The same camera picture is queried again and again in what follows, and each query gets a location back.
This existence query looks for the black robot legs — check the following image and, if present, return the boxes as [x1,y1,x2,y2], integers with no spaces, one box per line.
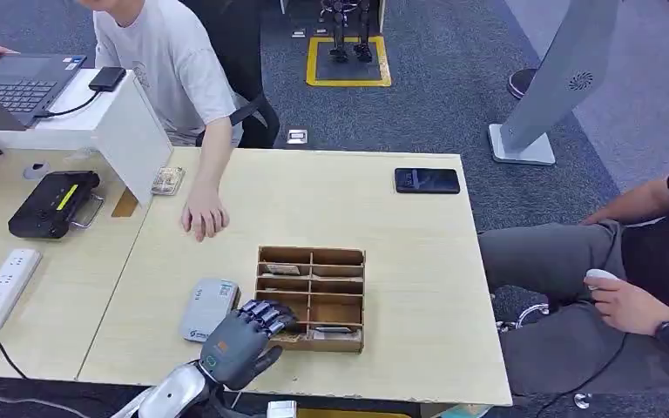
[319,0,375,64]

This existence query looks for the pale box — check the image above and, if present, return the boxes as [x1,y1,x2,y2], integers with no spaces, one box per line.
[266,400,299,418]

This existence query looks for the person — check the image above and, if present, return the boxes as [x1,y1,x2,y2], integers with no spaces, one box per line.
[476,146,669,405]
[0,0,245,244]

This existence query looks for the dark laptop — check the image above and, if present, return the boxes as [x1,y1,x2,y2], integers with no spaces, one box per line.
[0,52,88,132]

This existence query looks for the grey standing panel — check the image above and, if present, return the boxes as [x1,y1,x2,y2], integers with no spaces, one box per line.
[488,0,625,168]

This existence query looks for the black power adapter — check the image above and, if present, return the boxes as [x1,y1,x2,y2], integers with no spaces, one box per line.
[87,66,128,93]

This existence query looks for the person's left hand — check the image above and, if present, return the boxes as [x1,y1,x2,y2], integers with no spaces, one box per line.
[585,275,669,338]
[180,185,231,244]

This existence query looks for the small grey round puck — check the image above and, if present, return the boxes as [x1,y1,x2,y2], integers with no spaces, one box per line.
[22,161,51,181]

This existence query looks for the white desk riser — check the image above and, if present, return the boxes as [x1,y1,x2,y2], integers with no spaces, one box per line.
[0,69,174,204]

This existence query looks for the black device with yellow stripe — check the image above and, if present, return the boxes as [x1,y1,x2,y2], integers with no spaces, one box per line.
[7,170,106,240]

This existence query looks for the white floor cable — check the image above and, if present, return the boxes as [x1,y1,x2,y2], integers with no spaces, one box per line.
[495,302,551,336]

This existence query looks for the white power strip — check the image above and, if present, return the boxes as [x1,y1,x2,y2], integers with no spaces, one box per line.
[0,248,44,365]

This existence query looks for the stack of cards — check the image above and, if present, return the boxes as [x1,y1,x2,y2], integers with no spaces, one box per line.
[150,165,186,198]

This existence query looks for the black round base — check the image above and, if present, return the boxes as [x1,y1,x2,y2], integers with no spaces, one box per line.
[505,67,539,101]

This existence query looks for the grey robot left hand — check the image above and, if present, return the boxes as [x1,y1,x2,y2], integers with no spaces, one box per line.
[198,299,300,393]

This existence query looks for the white handheld device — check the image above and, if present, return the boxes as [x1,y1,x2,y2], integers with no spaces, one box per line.
[584,267,622,292]

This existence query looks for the black floor cable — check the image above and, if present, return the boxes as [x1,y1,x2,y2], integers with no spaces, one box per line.
[533,334,630,418]

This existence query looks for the black office chair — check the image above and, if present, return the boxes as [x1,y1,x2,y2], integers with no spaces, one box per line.
[181,0,282,150]

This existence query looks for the yellow floor tape square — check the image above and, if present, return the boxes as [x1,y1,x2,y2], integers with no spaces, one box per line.
[305,35,394,89]

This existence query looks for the black adapter cable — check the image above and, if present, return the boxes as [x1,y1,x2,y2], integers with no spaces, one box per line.
[34,90,101,120]

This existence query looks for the black phone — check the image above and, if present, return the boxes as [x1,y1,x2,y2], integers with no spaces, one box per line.
[393,167,462,196]

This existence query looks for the wooden card box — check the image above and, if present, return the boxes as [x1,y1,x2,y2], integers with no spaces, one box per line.
[253,245,367,354]

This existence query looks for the teal object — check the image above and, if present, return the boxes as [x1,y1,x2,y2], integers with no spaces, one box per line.
[443,404,494,418]

